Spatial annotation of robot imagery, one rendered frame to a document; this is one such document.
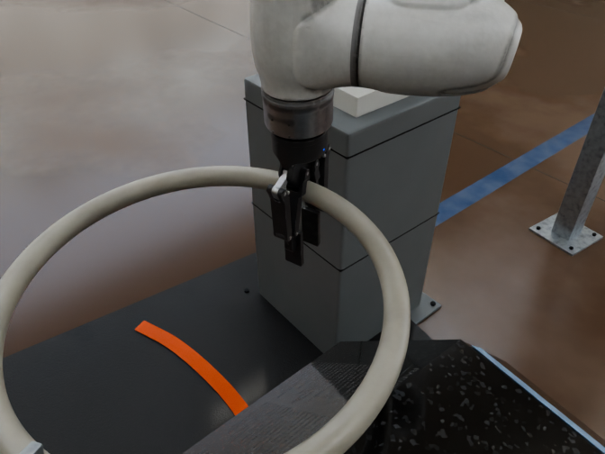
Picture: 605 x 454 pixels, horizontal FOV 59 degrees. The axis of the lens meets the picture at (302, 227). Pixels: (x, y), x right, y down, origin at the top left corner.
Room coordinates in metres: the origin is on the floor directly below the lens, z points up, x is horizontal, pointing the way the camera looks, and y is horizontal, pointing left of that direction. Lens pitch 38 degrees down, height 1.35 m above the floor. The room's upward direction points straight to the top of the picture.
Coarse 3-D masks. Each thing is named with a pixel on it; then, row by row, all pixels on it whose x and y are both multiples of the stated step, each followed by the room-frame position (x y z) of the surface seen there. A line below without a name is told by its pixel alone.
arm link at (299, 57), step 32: (256, 0) 0.59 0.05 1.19; (288, 0) 0.57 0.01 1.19; (320, 0) 0.57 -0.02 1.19; (352, 0) 0.58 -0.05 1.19; (256, 32) 0.59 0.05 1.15; (288, 32) 0.56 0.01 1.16; (320, 32) 0.56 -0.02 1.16; (352, 32) 0.56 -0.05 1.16; (256, 64) 0.60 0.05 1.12; (288, 64) 0.57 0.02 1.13; (320, 64) 0.56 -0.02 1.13; (352, 64) 0.55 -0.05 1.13; (288, 96) 0.58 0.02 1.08; (320, 96) 0.59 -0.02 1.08
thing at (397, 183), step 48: (432, 96) 1.20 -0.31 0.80; (336, 144) 1.04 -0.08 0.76; (384, 144) 1.09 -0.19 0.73; (432, 144) 1.21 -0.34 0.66; (336, 192) 1.04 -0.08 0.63; (384, 192) 1.10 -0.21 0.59; (432, 192) 1.24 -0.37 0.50; (336, 240) 1.03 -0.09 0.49; (288, 288) 1.19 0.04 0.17; (336, 288) 1.02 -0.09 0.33; (336, 336) 1.02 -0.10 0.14
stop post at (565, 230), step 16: (592, 128) 1.66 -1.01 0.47; (592, 144) 1.65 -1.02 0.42; (592, 160) 1.63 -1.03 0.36; (576, 176) 1.66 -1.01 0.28; (592, 176) 1.61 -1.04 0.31; (576, 192) 1.64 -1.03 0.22; (592, 192) 1.63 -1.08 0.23; (560, 208) 1.67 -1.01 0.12; (576, 208) 1.62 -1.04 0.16; (544, 224) 1.71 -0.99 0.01; (560, 224) 1.65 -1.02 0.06; (576, 224) 1.62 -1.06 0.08; (560, 240) 1.61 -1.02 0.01; (576, 240) 1.61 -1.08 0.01; (592, 240) 1.61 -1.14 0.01
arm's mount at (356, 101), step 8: (336, 88) 1.14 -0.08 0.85; (344, 88) 1.14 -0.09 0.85; (352, 88) 1.14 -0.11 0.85; (360, 88) 1.14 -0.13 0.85; (368, 88) 1.13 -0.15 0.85; (336, 96) 1.14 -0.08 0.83; (344, 96) 1.12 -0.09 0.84; (352, 96) 1.10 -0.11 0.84; (360, 96) 1.10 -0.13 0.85; (368, 96) 1.11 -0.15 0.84; (376, 96) 1.13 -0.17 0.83; (384, 96) 1.15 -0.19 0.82; (392, 96) 1.16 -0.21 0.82; (400, 96) 1.18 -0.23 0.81; (336, 104) 1.14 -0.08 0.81; (344, 104) 1.12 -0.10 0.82; (352, 104) 1.10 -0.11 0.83; (360, 104) 1.10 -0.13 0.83; (368, 104) 1.11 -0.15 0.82; (376, 104) 1.13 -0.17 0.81; (384, 104) 1.15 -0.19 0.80; (352, 112) 1.10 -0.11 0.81; (360, 112) 1.10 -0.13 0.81; (368, 112) 1.12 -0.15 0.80
